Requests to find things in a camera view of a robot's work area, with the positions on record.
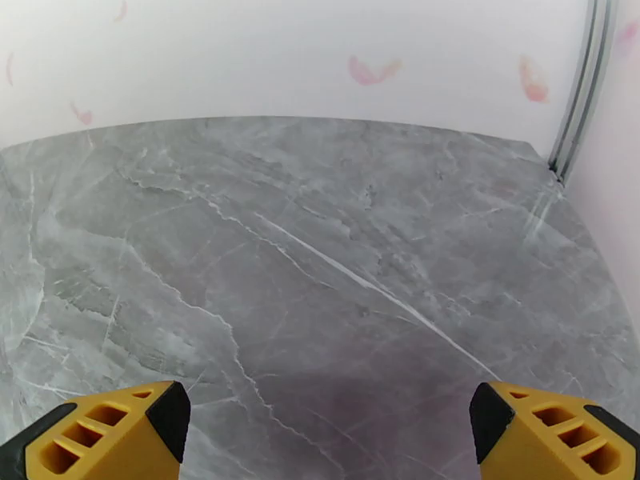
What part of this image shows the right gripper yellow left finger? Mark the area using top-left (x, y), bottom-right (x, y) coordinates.
top-left (0, 380), bottom-right (193, 480)

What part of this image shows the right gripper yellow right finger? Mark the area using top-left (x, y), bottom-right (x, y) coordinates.
top-left (468, 381), bottom-right (640, 480)

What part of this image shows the right aluminium frame post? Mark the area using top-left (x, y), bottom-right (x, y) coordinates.
top-left (546, 0), bottom-right (622, 186)

